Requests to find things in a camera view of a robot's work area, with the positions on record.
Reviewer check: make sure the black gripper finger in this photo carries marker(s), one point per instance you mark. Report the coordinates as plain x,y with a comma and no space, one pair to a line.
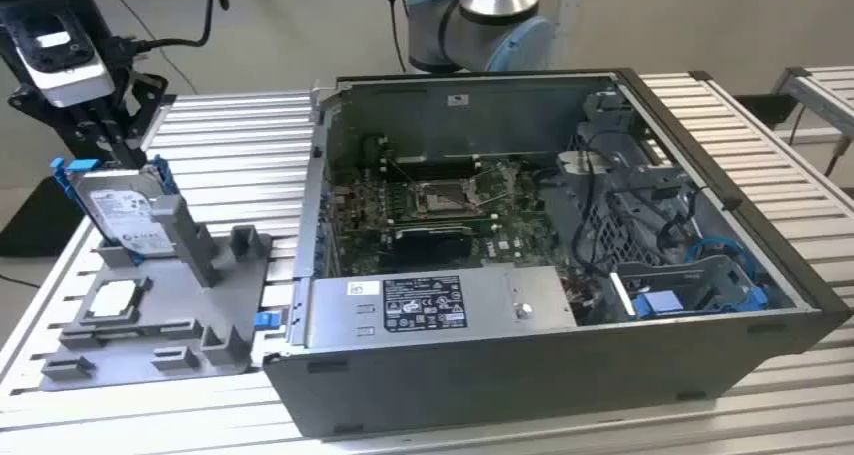
47,112
134,152

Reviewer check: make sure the hard disk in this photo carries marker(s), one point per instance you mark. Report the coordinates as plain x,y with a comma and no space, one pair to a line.
121,210

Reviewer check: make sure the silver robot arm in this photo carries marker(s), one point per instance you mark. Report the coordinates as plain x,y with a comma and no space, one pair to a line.
481,25

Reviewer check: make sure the grey metal disk bay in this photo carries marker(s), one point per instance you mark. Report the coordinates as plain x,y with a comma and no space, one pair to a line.
701,280

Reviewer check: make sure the black floor plate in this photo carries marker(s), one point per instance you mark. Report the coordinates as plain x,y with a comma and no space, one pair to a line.
41,220

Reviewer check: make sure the grey parts rack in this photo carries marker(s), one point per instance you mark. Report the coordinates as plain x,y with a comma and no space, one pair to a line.
174,295

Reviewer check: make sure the silver CPU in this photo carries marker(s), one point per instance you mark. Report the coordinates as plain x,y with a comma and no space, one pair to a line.
117,300

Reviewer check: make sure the blue case latch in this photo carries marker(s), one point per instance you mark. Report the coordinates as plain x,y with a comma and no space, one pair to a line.
266,321

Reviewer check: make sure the thin metal locking lever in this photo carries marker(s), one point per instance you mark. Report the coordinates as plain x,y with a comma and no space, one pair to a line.
405,171

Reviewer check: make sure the black RAM slot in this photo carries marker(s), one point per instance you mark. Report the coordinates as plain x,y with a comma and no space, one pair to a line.
444,218
430,157
430,166
444,226

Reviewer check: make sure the CPU socket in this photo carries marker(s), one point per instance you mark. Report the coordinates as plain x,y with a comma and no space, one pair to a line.
441,202

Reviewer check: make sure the green motherboard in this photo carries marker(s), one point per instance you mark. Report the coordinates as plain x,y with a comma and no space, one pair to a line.
514,225

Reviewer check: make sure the silver power supply unit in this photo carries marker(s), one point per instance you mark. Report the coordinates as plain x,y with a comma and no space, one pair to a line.
481,300

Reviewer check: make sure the black open PC case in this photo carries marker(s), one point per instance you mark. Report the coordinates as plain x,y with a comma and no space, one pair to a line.
468,390

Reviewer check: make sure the grey metal drive cage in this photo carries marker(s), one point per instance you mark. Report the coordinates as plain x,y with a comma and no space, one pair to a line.
641,155

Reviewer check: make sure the blue carrier in bay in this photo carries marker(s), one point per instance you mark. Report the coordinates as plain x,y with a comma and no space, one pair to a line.
657,305

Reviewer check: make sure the metal slat side table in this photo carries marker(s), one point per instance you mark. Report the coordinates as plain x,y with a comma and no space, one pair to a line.
828,87

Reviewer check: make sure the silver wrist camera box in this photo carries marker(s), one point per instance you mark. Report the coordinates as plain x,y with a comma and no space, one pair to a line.
67,87

